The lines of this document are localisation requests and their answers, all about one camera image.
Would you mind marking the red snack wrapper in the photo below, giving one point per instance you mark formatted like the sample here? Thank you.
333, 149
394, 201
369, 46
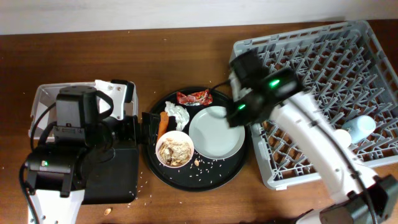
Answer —
195, 99

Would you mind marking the black rectangular tray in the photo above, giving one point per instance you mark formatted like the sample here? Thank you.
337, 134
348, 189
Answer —
114, 181

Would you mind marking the crumpled white tissue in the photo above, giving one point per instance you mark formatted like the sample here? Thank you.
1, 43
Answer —
181, 115

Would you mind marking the clear plastic bin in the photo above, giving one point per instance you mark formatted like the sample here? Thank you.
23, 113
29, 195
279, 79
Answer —
83, 111

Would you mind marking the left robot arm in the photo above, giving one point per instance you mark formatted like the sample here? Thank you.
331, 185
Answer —
54, 175

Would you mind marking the round black serving tray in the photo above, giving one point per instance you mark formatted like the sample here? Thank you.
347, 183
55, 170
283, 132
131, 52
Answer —
209, 175

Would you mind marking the pink bowl with scraps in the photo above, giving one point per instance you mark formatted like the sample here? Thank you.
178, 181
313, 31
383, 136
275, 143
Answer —
174, 149

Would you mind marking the orange carrot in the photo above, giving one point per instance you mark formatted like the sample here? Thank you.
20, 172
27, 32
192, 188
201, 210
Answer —
163, 124

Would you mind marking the peanut on table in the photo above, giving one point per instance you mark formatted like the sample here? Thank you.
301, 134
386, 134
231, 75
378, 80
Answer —
107, 211

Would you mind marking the white round plate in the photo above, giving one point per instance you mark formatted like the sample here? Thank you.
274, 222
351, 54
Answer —
212, 136

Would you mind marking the white cup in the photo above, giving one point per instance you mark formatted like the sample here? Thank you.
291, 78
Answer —
343, 137

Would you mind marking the light blue cup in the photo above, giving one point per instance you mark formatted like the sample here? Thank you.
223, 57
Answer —
360, 128

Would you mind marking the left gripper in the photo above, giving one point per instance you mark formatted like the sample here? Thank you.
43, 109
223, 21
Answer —
148, 130

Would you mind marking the peanut on tray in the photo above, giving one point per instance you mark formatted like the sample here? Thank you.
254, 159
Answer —
196, 162

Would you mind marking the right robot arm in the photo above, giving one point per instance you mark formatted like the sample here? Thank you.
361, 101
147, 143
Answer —
359, 194

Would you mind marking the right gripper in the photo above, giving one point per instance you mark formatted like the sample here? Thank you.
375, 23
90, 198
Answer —
239, 114

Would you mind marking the grey dishwasher rack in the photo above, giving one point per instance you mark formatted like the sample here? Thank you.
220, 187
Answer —
345, 68

